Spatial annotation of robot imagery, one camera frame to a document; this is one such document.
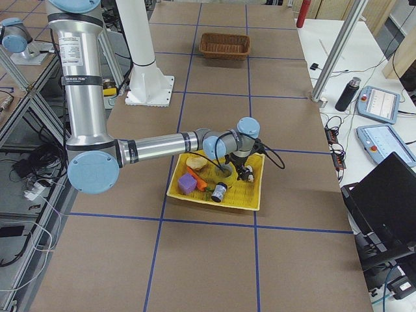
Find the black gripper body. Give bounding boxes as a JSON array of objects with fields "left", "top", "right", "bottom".
[{"left": 225, "top": 153, "right": 248, "bottom": 169}]

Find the yellow tape roll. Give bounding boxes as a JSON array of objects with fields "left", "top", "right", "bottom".
[{"left": 215, "top": 164, "right": 233, "bottom": 178}]

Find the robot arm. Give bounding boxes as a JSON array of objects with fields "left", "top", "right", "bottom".
[{"left": 46, "top": 1, "right": 260, "bottom": 194}]

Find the yellow plastic basket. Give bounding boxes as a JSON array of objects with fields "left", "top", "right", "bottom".
[{"left": 167, "top": 153, "right": 265, "bottom": 211}]

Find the brown wicker basket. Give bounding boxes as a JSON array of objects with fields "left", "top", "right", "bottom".
[{"left": 199, "top": 32, "right": 250, "bottom": 60}]

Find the panda figurine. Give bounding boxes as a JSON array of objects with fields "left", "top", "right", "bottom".
[{"left": 242, "top": 165, "right": 254, "bottom": 183}]

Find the croissant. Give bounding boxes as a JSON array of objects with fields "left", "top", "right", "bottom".
[{"left": 186, "top": 156, "right": 208, "bottom": 171}]

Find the toy carrot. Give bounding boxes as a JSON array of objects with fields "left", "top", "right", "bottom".
[{"left": 187, "top": 167, "right": 213, "bottom": 201}]

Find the purple sponge block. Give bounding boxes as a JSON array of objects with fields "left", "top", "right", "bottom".
[{"left": 177, "top": 173, "right": 197, "bottom": 195}]

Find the black water bottle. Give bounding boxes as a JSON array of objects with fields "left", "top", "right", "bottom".
[{"left": 335, "top": 77, "right": 361, "bottom": 112}]

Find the teach pendant near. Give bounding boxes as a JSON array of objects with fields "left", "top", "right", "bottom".
[{"left": 356, "top": 124, "right": 415, "bottom": 168}]

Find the teach pendant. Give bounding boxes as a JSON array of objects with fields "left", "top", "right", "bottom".
[
  {"left": 356, "top": 124, "right": 415, "bottom": 168},
  {"left": 356, "top": 86, "right": 400, "bottom": 124}
]

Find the black laptop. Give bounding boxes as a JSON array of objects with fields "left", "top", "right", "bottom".
[{"left": 341, "top": 152, "right": 415, "bottom": 274}]

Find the teach pendant far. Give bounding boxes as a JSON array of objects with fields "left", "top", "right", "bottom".
[{"left": 356, "top": 86, "right": 400, "bottom": 124}]

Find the red cylinder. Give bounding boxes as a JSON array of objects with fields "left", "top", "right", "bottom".
[{"left": 296, "top": 0, "right": 311, "bottom": 29}]

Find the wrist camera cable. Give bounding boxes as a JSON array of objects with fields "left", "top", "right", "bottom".
[{"left": 213, "top": 138, "right": 286, "bottom": 170}]

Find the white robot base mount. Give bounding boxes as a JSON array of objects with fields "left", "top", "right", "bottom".
[{"left": 116, "top": 0, "right": 175, "bottom": 107}]

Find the aluminium frame post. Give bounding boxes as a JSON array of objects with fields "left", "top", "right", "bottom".
[{"left": 311, "top": 0, "right": 368, "bottom": 108}]

